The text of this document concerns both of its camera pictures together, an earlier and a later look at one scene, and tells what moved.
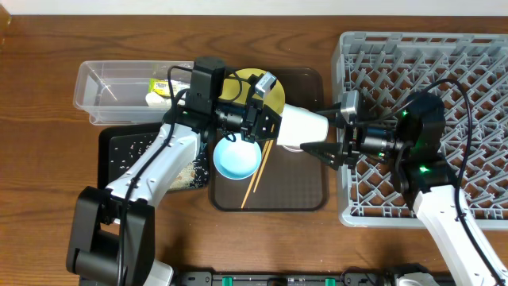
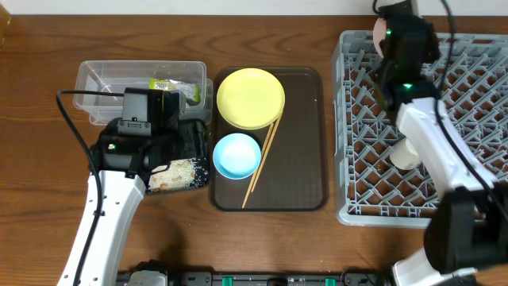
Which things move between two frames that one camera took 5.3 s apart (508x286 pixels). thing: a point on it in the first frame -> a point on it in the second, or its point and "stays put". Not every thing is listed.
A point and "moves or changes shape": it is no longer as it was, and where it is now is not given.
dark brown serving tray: x=286 y=179 stays put
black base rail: x=299 y=278 stays put
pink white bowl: x=291 y=148 -> x=379 y=30
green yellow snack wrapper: x=161 y=86 stays put
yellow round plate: x=232 y=89 stays put
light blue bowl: x=239 y=160 stays put
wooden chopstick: x=252 y=179 stays put
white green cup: x=298 y=125 moves or changes shape
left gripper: x=252 y=122 -> x=192 y=140
